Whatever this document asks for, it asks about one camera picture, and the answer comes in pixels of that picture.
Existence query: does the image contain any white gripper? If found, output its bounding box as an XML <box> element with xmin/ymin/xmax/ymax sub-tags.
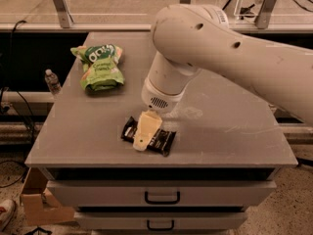
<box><xmin>133</xmin><ymin>78</ymin><xmax>184</xmax><ymax>151</ymax></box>

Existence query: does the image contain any dark chocolate rxbar wrapper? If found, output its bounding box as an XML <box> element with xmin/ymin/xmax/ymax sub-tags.
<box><xmin>120</xmin><ymin>117</ymin><xmax>176</xmax><ymax>157</ymax></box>

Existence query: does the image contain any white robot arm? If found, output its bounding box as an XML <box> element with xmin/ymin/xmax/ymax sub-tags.
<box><xmin>142</xmin><ymin>4</ymin><xmax>313</xmax><ymax>124</ymax></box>

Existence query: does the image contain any grey cabinet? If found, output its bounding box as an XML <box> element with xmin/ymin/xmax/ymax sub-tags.
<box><xmin>26</xmin><ymin>32</ymin><xmax>296</xmax><ymax>235</ymax></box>

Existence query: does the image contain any green snack bag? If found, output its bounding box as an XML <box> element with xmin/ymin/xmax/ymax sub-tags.
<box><xmin>70</xmin><ymin>44</ymin><xmax>124</xmax><ymax>91</ymax></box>

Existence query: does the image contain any grey upper drawer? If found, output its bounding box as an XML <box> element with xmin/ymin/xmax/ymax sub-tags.
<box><xmin>47</xmin><ymin>180</ymin><xmax>276</xmax><ymax>208</ymax></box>

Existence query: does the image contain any grey drawer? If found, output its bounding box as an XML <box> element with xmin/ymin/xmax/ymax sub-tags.
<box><xmin>47</xmin><ymin>180</ymin><xmax>276</xmax><ymax>208</ymax></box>
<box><xmin>74</xmin><ymin>211</ymin><xmax>246</xmax><ymax>232</ymax></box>

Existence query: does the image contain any clear plastic water bottle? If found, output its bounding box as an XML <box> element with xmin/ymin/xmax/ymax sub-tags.
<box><xmin>45</xmin><ymin>70</ymin><xmax>61</xmax><ymax>95</ymax></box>

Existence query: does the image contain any grey lower drawer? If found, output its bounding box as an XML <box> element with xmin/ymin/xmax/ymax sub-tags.
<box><xmin>74</xmin><ymin>211</ymin><xmax>246</xmax><ymax>232</ymax></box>

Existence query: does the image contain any brown cardboard box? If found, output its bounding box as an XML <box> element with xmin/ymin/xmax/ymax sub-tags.
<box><xmin>20</xmin><ymin>168</ymin><xmax>74</xmax><ymax>226</ymax></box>

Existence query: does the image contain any white red shoe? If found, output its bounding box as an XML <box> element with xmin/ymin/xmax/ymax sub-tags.
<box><xmin>0</xmin><ymin>199</ymin><xmax>16</xmax><ymax>231</ymax></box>

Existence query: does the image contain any black upper drawer handle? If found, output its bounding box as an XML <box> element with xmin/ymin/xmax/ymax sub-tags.
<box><xmin>144</xmin><ymin>191</ymin><xmax>181</xmax><ymax>205</ymax></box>

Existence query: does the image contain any black drawer handle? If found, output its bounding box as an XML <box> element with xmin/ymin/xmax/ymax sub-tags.
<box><xmin>146</xmin><ymin>220</ymin><xmax>175</xmax><ymax>232</ymax></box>
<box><xmin>144</xmin><ymin>191</ymin><xmax>181</xmax><ymax>205</ymax></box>

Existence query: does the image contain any black lower drawer handle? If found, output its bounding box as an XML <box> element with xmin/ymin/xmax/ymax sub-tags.
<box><xmin>146</xmin><ymin>220</ymin><xmax>175</xmax><ymax>232</ymax></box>

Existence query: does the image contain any left metal bracket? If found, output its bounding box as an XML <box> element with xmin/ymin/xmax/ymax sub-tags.
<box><xmin>53</xmin><ymin>0</ymin><xmax>73</xmax><ymax>28</ymax></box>

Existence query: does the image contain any black cable left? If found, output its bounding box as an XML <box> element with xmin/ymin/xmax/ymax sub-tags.
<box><xmin>0</xmin><ymin>19</ymin><xmax>37</xmax><ymax>145</ymax></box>

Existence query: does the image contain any right metal bracket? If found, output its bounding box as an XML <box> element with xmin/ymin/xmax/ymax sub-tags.
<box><xmin>254</xmin><ymin>0</ymin><xmax>277</xmax><ymax>29</ymax></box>

